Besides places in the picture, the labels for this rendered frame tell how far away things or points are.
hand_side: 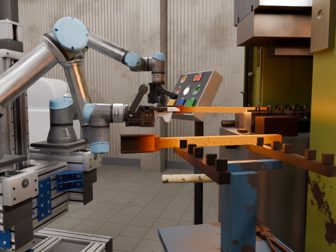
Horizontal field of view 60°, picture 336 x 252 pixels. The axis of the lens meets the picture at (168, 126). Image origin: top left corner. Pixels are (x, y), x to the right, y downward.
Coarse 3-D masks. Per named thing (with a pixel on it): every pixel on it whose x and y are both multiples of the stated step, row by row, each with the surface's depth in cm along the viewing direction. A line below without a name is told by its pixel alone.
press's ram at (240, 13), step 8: (240, 0) 120; (248, 0) 111; (256, 0) 103; (264, 0) 101; (272, 0) 101; (280, 0) 101; (288, 0) 102; (296, 0) 102; (304, 0) 102; (240, 8) 120; (248, 8) 111; (256, 8) 105; (264, 8) 105; (272, 8) 105; (280, 8) 105; (288, 8) 105; (296, 8) 105; (304, 8) 105; (240, 16) 120
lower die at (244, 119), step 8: (248, 112) 112; (256, 112) 109; (264, 112) 110; (272, 112) 110; (280, 112) 110; (288, 112) 110; (296, 112) 111; (240, 120) 121; (248, 120) 112; (240, 128) 122; (248, 128) 112; (304, 128) 111
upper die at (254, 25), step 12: (252, 12) 107; (264, 12) 106; (276, 12) 107; (288, 12) 107; (300, 12) 107; (240, 24) 121; (252, 24) 107; (264, 24) 107; (276, 24) 107; (288, 24) 107; (300, 24) 108; (240, 36) 121; (252, 36) 107; (264, 36) 107; (276, 36) 107; (288, 36) 108; (300, 36) 108
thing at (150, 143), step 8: (120, 136) 71; (128, 136) 70; (136, 136) 70; (144, 136) 71; (152, 136) 72; (192, 136) 76; (200, 136) 76; (208, 136) 76; (216, 136) 76; (224, 136) 76; (232, 136) 76; (240, 136) 77; (248, 136) 77; (256, 136) 78; (264, 136) 78; (272, 136) 79; (280, 136) 80; (120, 144) 71; (128, 144) 71; (136, 144) 71; (144, 144) 72; (152, 144) 72; (160, 144) 72; (168, 144) 72; (176, 144) 73; (200, 144) 74; (208, 144) 75; (216, 144) 75; (224, 144) 76; (232, 144) 76; (240, 144) 77; (128, 152) 70; (136, 152) 71; (144, 152) 71
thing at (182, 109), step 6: (180, 108) 112; (186, 108) 113; (192, 108) 114; (198, 108) 114; (204, 108) 114; (210, 108) 114; (216, 108) 114; (222, 108) 115; (228, 108) 115; (234, 108) 115; (240, 108) 115; (246, 108) 115; (252, 108) 115; (264, 108) 116
